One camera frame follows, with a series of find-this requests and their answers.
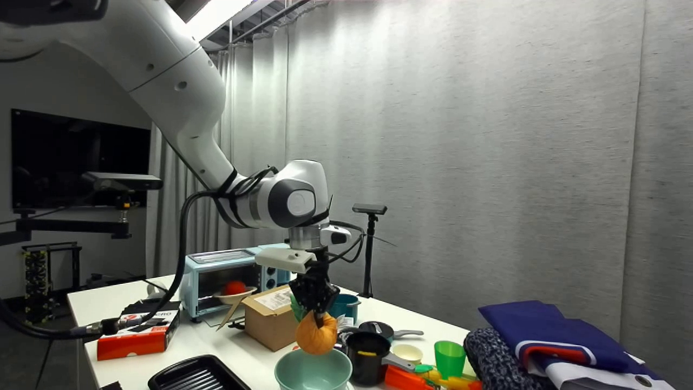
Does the red toy inside oven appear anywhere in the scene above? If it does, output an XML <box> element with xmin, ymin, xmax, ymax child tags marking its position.
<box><xmin>218</xmin><ymin>279</ymin><xmax>252</xmax><ymax>297</ymax></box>

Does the grey tape roll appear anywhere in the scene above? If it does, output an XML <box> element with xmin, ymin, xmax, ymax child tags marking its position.
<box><xmin>145</xmin><ymin>279</ymin><xmax>172</xmax><ymax>302</ymax></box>

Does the ceiling light panel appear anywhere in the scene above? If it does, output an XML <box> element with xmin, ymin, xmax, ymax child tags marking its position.
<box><xmin>183</xmin><ymin>0</ymin><xmax>255</xmax><ymax>44</ymax></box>

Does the black metal rack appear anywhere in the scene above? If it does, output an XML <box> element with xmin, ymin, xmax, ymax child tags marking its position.
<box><xmin>19</xmin><ymin>242</ymin><xmax>85</xmax><ymax>327</ymax></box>

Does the red and black box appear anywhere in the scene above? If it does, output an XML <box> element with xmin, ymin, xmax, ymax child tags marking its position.
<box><xmin>95</xmin><ymin>299</ymin><xmax>183</xmax><ymax>363</ymax></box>

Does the black mug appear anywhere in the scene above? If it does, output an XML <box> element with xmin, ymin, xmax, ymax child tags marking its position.
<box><xmin>343</xmin><ymin>330</ymin><xmax>395</xmax><ymax>388</ymax></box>

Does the orange and grey toy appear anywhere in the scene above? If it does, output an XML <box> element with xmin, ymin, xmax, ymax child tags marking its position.
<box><xmin>381</xmin><ymin>364</ymin><xmax>436</xmax><ymax>390</ymax></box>

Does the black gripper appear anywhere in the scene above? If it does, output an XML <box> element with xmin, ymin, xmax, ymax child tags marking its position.
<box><xmin>290</xmin><ymin>259</ymin><xmax>343</xmax><ymax>318</ymax></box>

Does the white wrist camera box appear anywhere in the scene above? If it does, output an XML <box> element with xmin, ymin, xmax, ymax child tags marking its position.
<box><xmin>253</xmin><ymin>246</ymin><xmax>318</xmax><ymax>276</ymax></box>

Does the black camera on stand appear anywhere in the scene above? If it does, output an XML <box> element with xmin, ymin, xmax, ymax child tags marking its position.
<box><xmin>351</xmin><ymin>205</ymin><xmax>390</xmax><ymax>299</ymax></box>

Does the small cream bowl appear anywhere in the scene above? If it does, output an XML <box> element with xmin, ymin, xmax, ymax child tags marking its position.
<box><xmin>392</xmin><ymin>343</ymin><xmax>426</xmax><ymax>366</ymax></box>

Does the white cloth with red stripe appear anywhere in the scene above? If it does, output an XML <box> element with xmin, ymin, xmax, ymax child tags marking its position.
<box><xmin>518</xmin><ymin>344</ymin><xmax>678</xmax><ymax>390</ymax></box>

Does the orange pineapple plushy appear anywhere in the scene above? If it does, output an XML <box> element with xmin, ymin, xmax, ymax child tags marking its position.
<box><xmin>290</xmin><ymin>302</ymin><xmax>340</xmax><ymax>359</ymax></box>

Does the black toy pan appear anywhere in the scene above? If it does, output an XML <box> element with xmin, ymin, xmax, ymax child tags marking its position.
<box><xmin>338</xmin><ymin>318</ymin><xmax>426</xmax><ymax>348</ymax></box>

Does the black mounting bar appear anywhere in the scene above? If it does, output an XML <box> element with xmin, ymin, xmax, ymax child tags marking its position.
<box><xmin>0</xmin><ymin>214</ymin><xmax>134</xmax><ymax>247</ymax></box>

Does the blue folded cloth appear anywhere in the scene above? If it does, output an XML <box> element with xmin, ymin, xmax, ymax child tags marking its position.
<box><xmin>479</xmin><ymin>299</ymin><xmax>657</xmax><ymax>378</ymax></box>

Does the dark patterned cloth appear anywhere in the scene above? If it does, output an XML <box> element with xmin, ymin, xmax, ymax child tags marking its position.
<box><xmin>462</xmin><ymin>327</ymin><xmax>558</xmax><ymax>390</ymax></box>

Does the teal blue bowl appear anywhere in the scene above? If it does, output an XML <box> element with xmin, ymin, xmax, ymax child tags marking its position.
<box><xmin>272</xmin><ymin>349</ymin><xmax>355</xmax><ymax>390</ymax></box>

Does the black wall monitor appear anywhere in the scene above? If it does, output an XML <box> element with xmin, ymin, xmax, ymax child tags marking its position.
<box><xmin>9</xmin><ymin>107</ymin><xmax>153</xmax><ymax>217</ymax></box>

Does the grey curtain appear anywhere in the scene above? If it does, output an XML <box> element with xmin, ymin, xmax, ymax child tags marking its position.
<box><xmin>148</xmin><ymin>0</ymin><xmax>693</xmax><ymax>382</ymax></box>

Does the black grid tray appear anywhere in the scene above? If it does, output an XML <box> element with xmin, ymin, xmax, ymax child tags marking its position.
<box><xmin>145</xmin><ymin>354</ymin><xmax>253</xmax><ymax>390</ymax></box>

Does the brown cardboard box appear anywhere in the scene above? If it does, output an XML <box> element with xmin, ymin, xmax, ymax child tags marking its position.
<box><xmin>241</xmin><ymin>284</ymin><xmax>304</xmax><ymax>354</ymax></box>

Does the yellow toy corn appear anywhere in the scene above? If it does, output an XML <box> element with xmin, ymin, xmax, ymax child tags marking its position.
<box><xmin>420</xmin><ymin>366</ymin><xmax>473</xmax><ymax>390</ymax></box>

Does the teal cup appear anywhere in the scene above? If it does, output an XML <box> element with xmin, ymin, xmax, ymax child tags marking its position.
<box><xmin>328</xmin><ymin>294</ymin><xmax>362</xmax><ymax>327</ymax></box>

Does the light blue toy oven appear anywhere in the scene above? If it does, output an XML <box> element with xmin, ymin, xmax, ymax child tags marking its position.
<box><xmin>179</xmin><ymin>244</ymin><xmax>294</xmax><ymax>321</ymax></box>

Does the green plastic cup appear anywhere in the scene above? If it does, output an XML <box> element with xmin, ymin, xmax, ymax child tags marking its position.
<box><xmin>433</xmin><ymin>341</ymin><xmax>467</xmax><ymax>379</ymax></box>

